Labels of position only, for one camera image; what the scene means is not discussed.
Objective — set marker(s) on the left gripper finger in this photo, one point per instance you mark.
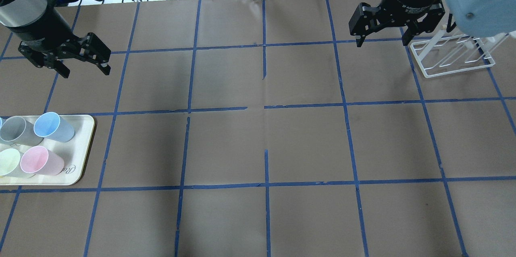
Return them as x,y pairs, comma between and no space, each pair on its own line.
96,52
40,60

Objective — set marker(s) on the light blue cup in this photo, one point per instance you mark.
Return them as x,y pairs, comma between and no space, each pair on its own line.
53,126

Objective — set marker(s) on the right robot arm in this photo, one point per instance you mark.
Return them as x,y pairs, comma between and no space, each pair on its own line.
478,18

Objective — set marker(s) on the grey cup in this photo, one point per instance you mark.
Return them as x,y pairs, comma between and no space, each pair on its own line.
18,130

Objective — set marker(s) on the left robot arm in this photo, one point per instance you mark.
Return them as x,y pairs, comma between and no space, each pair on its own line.
17,13

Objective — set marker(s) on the cream plastic tray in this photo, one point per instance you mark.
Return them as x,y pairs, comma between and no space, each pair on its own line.
74,154

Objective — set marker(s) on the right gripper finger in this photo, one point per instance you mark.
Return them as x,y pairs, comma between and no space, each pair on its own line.
364,22
428,24

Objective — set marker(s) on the pale green cup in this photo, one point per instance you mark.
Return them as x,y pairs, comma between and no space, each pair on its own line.
10,160

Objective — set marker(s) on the white wire cup rack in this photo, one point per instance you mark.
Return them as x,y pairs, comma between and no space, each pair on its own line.
445,54

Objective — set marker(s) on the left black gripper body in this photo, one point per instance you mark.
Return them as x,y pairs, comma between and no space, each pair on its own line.
43,31

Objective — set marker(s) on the pink cup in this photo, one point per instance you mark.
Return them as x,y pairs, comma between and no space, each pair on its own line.
41,161

